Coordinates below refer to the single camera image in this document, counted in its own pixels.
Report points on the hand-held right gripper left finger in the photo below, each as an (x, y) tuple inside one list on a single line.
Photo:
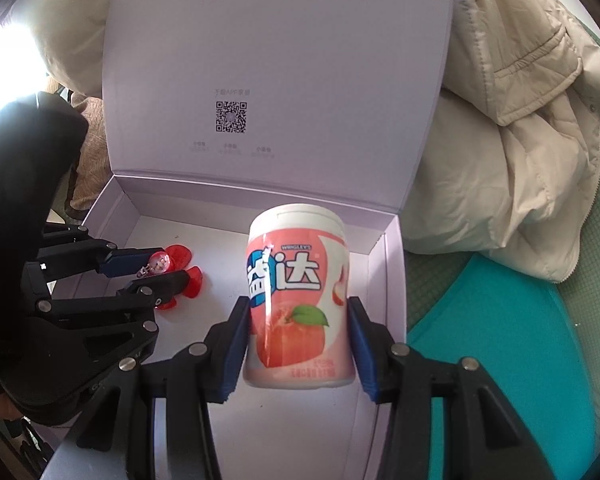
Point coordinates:
[(232, 350)]

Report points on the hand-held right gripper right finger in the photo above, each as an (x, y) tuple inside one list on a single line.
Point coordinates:
[(362, 355)]

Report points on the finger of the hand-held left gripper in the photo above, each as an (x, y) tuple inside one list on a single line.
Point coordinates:
[(130, 261), (150, 290)]

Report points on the pink chewing gum bottle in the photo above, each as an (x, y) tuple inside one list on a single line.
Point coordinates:
[(290, 270)]

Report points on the light purple gift box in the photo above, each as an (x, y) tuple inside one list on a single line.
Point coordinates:
[(280, 60)]

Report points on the brown woven cushion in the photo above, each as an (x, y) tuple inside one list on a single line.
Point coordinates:
[(92, 160)]

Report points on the teal bubble mailer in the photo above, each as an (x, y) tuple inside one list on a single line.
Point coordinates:
[(505, 360)]

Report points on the green sofa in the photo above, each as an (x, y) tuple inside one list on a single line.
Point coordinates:
[(595, 310)]

